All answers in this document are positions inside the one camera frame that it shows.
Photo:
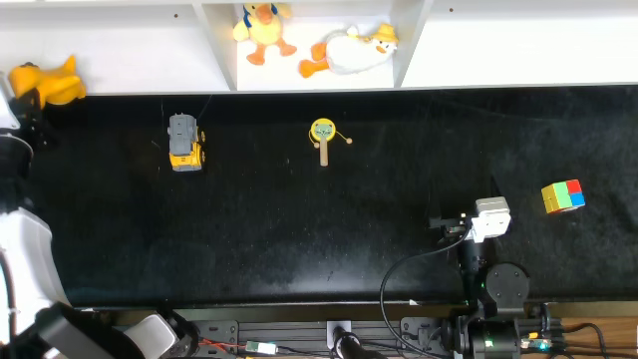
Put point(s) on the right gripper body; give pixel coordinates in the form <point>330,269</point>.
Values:
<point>451,224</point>

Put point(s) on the yellow rubber duck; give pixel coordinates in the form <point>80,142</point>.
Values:
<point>55,85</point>

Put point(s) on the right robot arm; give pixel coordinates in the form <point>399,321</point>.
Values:
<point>507,286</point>

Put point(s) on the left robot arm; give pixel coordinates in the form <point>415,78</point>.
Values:
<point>25,249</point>

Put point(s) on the many-coloured puzzle cube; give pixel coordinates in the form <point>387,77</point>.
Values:
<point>562,197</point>

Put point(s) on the yellow wooden rattle drum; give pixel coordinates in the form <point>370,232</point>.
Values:
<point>323,130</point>

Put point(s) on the white shelf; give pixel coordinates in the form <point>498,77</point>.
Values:
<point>498,50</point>

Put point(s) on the white plush duck yellow hat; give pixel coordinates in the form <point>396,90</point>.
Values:
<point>351,52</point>

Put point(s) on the grey and yellow toy truck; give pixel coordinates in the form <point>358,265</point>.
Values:
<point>184,144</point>

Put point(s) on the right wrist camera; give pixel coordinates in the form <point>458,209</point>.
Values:
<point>491,218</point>

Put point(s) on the mounting rail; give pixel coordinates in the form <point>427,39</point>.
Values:
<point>299,334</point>

